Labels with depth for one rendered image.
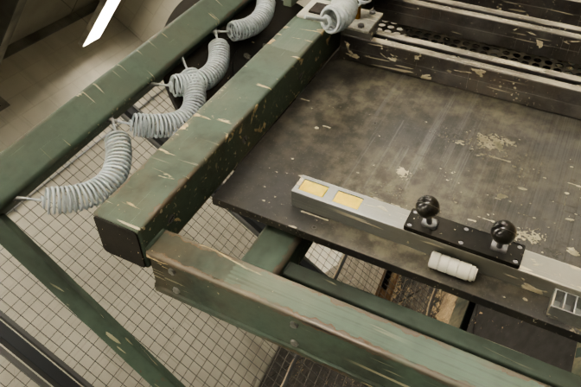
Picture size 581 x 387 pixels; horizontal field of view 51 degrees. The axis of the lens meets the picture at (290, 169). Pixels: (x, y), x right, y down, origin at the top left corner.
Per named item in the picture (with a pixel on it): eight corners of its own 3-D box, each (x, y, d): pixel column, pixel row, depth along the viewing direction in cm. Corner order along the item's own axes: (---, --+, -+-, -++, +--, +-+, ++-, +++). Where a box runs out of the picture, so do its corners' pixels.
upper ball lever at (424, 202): (437, 238, 107) (434, 218, 94) (416, 231, 108) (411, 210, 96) (443, 218, 107) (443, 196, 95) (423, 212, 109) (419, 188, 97)
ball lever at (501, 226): (506, 263, 102) (513, 244, 90) (483, 255, 104) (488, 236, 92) (513, 242, 103) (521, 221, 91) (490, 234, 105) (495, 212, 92)
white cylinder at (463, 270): (426, 269, 105) (472, 287, 103) (428, 259, 103) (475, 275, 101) (431, 257, 107) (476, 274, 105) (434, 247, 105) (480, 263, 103)
